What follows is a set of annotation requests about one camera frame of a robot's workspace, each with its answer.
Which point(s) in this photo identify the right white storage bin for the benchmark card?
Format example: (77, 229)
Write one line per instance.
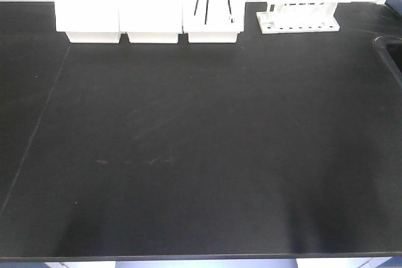
(213, 21)

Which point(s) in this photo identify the white storage bin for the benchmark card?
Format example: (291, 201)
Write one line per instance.
(151, 21)
(88, 21)
(213, 21)

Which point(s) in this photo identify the middle white storage bin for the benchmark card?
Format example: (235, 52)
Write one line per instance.
(151, 21)

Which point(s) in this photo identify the white test tube rack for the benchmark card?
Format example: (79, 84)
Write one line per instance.
(299, 16)

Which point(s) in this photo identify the left white storage bin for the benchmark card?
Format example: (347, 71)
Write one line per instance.
(88, 21)

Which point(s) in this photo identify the black lab sink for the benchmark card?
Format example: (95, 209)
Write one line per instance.
(388, 54)

